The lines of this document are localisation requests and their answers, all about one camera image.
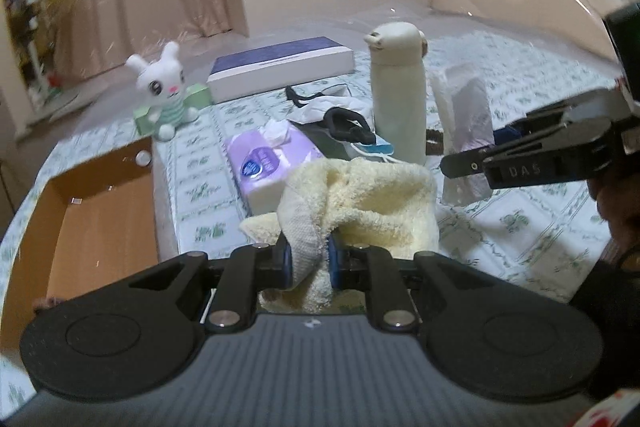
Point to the person's right hand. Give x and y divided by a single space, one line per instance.
612 207

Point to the brown cardboard box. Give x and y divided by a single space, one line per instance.
100 227

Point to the pale yellow towel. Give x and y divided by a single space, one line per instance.
380 202

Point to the white rabbit plush toy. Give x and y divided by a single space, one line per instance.
162 89

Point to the blue face mask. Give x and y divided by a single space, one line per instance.
375 149

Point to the cream thermos bottle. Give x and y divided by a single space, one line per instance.
395 107

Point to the green floral bed sheet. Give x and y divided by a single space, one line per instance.
525 237

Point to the green tissue box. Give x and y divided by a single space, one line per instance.
197 96

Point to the white plastic bag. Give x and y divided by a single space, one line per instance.
462 107

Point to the person's right forearm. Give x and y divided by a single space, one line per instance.
607 307

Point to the cluttered shelf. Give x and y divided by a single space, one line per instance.
25 7

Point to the dark grey pouch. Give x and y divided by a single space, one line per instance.
320 139

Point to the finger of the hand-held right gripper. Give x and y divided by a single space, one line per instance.
560 109
465 162

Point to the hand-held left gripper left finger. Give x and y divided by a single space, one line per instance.
285 264

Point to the white cloth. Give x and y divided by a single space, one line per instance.
325 107

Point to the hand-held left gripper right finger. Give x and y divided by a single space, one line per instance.
334 264

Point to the blue and white flat box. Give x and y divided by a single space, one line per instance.
280 62

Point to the red white patterned clothing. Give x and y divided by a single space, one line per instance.
615 412

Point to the purple tissue pack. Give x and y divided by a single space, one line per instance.
260 167

